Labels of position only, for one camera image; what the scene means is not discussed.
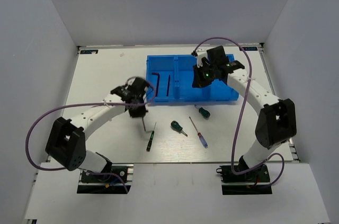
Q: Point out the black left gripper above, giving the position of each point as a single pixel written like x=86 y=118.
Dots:
x=139 y=113

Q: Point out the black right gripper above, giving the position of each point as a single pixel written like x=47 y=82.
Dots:
x=198 y=82

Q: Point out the stubby green screwdriver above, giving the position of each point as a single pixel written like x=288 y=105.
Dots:
x=205 y=113
x=176 y=127

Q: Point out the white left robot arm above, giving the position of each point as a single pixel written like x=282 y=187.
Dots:
x=67 y=141

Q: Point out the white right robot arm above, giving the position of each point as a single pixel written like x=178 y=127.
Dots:
x=276 y=122

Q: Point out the blue three-compartment bin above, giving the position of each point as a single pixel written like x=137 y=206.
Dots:
x=180 y=68

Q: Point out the slim green black screwdriver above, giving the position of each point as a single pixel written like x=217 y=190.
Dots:
x=150 y=141

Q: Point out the dark right corner label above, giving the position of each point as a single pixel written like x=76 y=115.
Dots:
x=252 y=48

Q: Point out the dark corner label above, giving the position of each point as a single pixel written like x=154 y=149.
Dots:
x=88 y=52
x=252 y=48

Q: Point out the dark left corner label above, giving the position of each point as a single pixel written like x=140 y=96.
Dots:
x=88 y=52

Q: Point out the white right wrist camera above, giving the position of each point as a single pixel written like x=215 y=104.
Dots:
x=201 y=57

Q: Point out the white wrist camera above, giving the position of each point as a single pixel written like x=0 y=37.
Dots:
x=130 y=81
x=201 y=57

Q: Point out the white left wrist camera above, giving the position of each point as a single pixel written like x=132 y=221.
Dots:
x=130 y=81

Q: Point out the blue red handle screwdriver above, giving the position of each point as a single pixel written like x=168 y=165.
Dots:
x=201 y=137

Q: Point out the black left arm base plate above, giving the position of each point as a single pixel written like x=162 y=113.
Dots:
x=119 y=181

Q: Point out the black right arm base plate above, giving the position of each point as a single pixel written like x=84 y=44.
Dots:
x=256 y=182

